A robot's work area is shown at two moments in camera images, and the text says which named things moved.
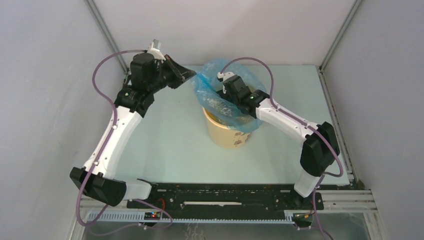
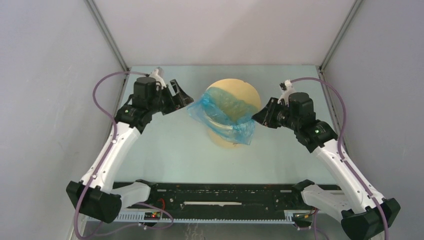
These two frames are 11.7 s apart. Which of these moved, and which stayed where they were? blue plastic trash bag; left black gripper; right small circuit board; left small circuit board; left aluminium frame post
Moved: blue plastic trash bag; left black gripper
Stayed: left small circuit board; right small circuit board; left aluminium frame post
